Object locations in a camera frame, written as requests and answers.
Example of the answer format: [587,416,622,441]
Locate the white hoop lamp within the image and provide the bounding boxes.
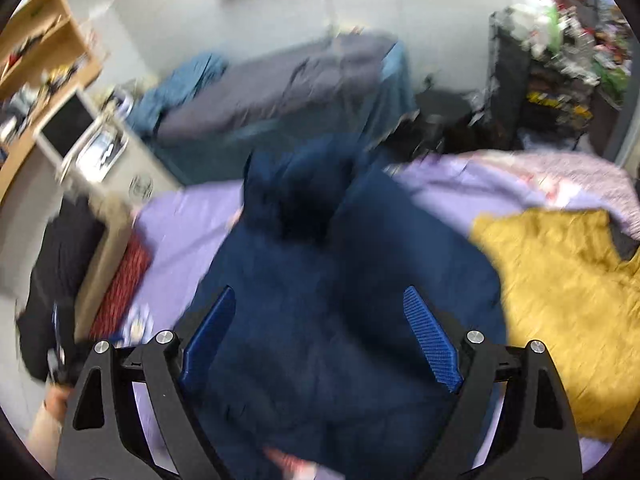
[320,0,381,36]

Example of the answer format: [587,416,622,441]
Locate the person's left forearm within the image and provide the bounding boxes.
[24,404,67,473]

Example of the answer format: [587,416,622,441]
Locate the black garment pile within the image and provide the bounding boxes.
[16,196,107,382]

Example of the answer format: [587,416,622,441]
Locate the colourful goods shelf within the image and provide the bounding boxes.
[530,0,634,109]

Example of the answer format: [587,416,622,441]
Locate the grey covered bed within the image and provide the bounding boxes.
[156,34,401,147]

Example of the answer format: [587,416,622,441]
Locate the black cluttered storage rack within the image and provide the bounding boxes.
[486,8,601,152]

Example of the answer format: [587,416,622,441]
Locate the red patterned cloth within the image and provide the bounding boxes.
[88,238,153,340]

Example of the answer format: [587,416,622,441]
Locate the person's left hand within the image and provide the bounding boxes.
[43,386,72,415]

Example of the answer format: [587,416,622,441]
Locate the mustard yellow garment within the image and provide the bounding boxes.
[470,209,640,442]

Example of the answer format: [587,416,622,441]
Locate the navy blue jacket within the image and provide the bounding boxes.
[176,133,509,480]

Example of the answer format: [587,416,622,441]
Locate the white plastic bags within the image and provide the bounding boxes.
[510,0,561,59]

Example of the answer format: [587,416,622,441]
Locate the blue crumpled cloth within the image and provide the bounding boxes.
[131,53,229,136]

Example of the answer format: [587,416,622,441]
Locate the wooden wall shelf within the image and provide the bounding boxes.
[0,0,104,106]

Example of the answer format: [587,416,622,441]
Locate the lilac printed t-shirt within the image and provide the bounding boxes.
[90,152,631,480]

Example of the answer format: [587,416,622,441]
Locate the pink fuzzy blanket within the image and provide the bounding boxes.
[465,150,640,241]

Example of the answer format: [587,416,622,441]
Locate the beige desk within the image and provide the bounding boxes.
[60,85,182,331]

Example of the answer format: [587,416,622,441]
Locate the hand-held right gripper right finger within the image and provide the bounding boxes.
[403,286,584,480]

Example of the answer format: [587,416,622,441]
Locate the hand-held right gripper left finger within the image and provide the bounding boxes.
[56,286,236,480]

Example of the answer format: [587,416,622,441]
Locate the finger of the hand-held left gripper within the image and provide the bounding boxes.
[51,302,67,357]

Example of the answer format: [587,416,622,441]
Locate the black chair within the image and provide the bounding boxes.
[370,91,501,162]

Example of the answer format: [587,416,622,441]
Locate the white framed monitor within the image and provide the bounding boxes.
[39,89,99,171]

